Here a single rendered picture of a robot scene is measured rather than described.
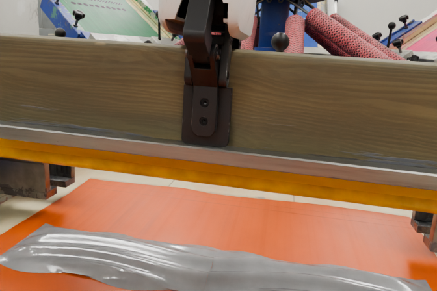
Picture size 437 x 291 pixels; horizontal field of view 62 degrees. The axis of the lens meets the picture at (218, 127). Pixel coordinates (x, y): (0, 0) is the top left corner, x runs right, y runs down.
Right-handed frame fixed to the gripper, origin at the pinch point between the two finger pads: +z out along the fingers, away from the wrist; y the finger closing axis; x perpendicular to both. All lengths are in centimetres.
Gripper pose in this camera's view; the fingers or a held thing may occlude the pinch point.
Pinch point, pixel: (212, 111)
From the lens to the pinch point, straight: 26.4
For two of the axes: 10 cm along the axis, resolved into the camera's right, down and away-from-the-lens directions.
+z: -0.6, 9.8, 2.1
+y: -1.8, 1.9, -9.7
